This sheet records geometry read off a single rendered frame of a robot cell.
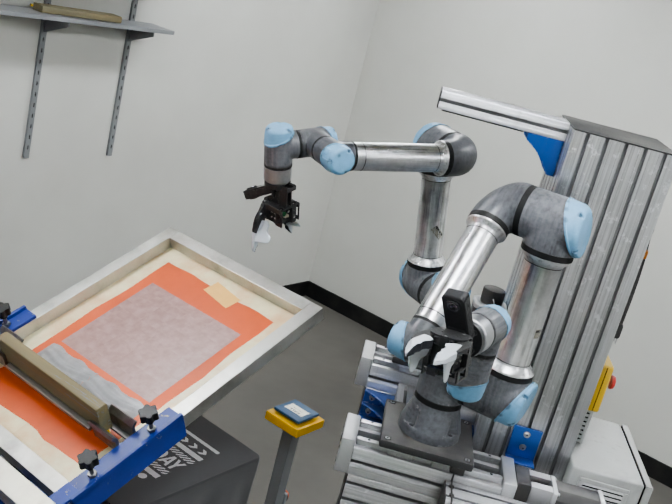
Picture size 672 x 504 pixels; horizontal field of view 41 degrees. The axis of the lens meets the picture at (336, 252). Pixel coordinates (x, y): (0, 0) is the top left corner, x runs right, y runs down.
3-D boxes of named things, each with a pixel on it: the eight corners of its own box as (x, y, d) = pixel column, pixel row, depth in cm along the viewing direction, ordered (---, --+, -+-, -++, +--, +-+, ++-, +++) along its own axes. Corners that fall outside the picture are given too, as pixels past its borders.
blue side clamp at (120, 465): (172, 425, 207) (168, 403, 203) (187, 435, 205) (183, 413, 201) (63, 509, 189) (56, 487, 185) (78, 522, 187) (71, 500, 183)
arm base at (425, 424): (458, 424, 227) (469, 389, 224) (459, 453, 212) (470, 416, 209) (399, 407, 227) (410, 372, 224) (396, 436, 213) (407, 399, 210)
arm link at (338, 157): (489, 185, 246) (324, 184, 226) (468, 173, 256) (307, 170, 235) (497, 144, 242) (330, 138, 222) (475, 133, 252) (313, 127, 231)
